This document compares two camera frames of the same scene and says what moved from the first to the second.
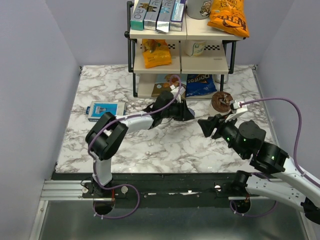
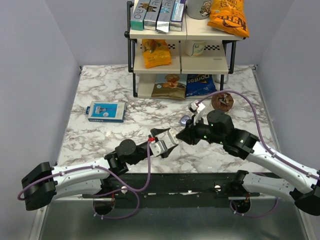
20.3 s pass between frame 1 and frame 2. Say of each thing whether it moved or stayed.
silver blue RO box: stayed
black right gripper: moved
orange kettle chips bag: stayed
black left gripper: moved
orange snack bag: stayed
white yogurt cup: stayed
